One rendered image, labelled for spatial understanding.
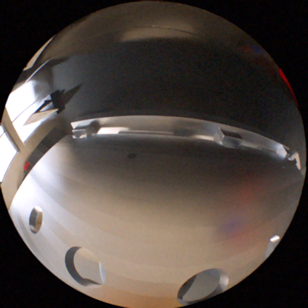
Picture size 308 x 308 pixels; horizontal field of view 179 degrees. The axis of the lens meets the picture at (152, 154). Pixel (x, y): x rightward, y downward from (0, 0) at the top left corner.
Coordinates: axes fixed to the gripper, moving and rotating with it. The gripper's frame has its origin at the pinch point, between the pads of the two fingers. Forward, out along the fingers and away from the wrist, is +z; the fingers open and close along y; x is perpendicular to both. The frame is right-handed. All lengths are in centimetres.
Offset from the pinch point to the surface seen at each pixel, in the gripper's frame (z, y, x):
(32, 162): -4.9, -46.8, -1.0
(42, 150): 1.8, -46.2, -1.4
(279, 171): -3.6, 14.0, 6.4
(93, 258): -169, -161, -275
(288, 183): -5.4, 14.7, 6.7
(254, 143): 2.2, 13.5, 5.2
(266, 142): 2.2, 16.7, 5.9
